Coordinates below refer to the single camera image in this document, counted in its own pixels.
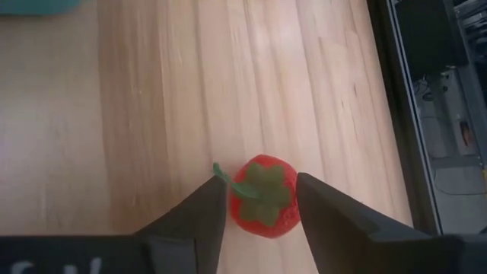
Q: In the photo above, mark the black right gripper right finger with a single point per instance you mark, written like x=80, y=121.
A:
x=335, y=224

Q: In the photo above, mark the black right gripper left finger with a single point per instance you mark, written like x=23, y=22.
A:
x=198, y=220

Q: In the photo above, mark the red toy strawberry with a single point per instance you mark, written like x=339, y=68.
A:
x=285, y=220

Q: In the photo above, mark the teal plastic bin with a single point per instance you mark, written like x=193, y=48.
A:
x=34, y=5

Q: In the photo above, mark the black table frame rail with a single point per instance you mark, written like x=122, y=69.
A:
x=395, y=95

